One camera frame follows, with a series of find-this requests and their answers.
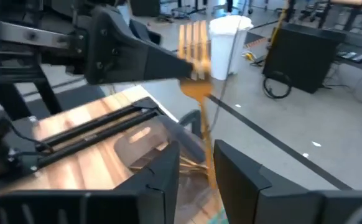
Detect white cylindrical post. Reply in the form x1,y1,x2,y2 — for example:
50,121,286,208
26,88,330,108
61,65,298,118
208,14,254,82

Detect small black hazard-striped mat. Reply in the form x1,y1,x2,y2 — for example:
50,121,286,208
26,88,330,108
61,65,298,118
244,30,275,49

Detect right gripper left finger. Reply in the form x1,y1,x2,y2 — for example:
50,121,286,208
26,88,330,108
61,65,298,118
0,141,182,224

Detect teal plastic bin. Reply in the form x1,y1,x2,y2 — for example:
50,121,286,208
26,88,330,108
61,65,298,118
210,207,230,224

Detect coiled black cable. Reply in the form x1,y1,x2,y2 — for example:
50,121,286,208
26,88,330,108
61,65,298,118
262,70,293,100

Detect black desk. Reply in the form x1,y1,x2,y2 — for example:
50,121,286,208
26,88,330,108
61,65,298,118
0,46,65,121

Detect black cabinet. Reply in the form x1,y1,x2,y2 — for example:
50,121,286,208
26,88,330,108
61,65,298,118
262,22,347,95

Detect grey translucent plastic bin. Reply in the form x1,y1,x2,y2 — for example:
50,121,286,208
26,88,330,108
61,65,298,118
112,114,228,224

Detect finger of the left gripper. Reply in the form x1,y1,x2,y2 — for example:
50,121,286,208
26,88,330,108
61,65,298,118
129,19,162,46
86,6,194,85

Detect long black floor cable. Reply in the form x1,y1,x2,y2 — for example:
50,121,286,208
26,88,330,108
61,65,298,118
210,18,243,133

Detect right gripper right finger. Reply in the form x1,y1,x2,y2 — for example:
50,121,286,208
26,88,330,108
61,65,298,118
213,139,362,224

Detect yellow hanging cable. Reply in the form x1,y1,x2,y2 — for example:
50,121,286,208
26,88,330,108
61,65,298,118
269,0,290,47

